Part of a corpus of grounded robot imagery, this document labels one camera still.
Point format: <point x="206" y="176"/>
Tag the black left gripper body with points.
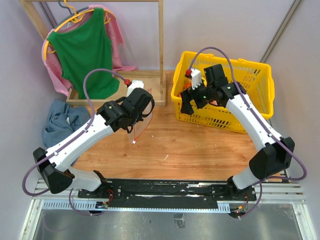
<point x="136" y="119"/>

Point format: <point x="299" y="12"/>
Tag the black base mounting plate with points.
<point x="155" y="201"/>

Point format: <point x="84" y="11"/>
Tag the yellow plastic shopping basket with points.
<point x="255" y="77"/>

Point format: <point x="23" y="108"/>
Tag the yellow clothes hanger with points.
<point x="75" y="17"/>

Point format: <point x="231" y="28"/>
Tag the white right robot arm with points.
<point x="273" y="151"/>

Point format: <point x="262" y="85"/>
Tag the yellow toy lemon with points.
<point x="204" y="81"/>

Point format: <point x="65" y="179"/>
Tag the clear zip top bag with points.
<point x="140" y="126"/>

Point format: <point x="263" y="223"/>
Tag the pink shirt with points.
<point x="53" y="65"/>

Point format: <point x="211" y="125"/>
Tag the orange toy carrot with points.
<point x="186" y="87"/>

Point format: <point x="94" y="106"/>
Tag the blue crumpled cloth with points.
<point x="62" y="121"/>

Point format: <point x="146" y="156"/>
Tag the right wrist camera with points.
<point x="195" y="76"/>

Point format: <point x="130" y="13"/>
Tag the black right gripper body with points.
<point x="202" y="95"/>

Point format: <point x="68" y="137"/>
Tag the pink toy watermelon slice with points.
<point x="214" y="103"/>

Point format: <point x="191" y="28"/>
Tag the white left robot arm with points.
<point x="55" y="163"/>

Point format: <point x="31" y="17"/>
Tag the green tank top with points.
<point x="83" y="49"/>

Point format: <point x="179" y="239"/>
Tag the white slotted cable duct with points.
<point x="81" y="205"/>

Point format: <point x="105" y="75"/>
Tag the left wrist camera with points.
<point x="134" y="84"/>

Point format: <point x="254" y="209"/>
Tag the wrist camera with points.
<point x="195" y="76"/>
<point x="134" y="84"/>

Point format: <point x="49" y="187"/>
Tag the wooden clothes rack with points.
<point x="153" y="79"/>

